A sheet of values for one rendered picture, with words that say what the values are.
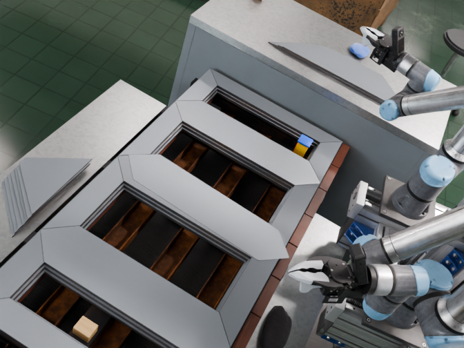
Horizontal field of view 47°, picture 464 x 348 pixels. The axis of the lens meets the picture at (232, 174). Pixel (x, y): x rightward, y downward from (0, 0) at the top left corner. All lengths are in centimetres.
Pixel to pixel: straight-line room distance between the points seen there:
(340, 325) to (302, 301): 31
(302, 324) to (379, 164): 93
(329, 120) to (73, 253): 136
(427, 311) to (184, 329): 74
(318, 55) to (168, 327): 151
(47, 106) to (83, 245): 181
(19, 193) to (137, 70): 204
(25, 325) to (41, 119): 195
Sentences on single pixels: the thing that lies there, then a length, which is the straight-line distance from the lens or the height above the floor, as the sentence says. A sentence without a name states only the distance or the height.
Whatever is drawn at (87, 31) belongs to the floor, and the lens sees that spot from 423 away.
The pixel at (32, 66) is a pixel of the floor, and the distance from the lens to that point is 385.
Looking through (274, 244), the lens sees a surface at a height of 86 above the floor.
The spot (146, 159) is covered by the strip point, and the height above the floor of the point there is 86.
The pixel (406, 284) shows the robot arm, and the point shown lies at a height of 146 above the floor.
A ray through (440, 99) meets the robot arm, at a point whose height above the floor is 149.
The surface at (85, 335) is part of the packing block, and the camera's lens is 178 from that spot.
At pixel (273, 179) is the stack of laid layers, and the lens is 230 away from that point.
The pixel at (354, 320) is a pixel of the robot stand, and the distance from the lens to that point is 188.
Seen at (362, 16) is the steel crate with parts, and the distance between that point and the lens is 467.
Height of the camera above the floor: 243
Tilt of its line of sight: 46 degrees down
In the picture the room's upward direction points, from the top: 23 degrees clockwise
